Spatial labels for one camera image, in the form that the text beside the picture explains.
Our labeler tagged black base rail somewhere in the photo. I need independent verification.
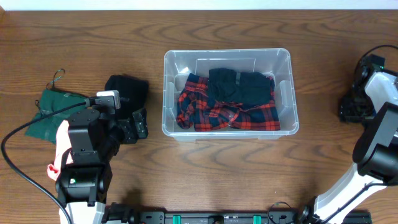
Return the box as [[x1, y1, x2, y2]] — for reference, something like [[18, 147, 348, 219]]
[[105, 202, 373, 224]]

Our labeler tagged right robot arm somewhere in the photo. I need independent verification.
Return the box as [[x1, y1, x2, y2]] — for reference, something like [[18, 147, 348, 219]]
[[300, 54, 397, 223]]

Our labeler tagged clear plastic storage bin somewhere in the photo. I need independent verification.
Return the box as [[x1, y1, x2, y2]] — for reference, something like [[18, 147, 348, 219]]
[[162, 48, 299, 141]]

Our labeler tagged black garment small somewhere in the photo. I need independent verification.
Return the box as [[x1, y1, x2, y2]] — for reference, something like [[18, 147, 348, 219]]
[[207, 68, 274, 105]]

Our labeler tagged pink folded garment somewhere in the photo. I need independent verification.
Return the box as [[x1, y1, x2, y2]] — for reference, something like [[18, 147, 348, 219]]
[[47, 120, 72, 181]]

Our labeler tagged dark green folded cloth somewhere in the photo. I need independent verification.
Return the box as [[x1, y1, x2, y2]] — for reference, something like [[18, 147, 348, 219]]
[[24, 88, 88, 145]]

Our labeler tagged red black plaid shirt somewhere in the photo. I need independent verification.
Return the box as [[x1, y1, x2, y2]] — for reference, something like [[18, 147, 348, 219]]
[[176, 73, 280, 132]]

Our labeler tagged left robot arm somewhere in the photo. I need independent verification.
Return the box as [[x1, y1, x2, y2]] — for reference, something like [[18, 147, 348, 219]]
[[56, 108, 148, 223]]

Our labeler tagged black garment with tape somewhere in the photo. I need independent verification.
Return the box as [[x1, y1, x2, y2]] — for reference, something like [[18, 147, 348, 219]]
[[104, 75, 149, 119]]

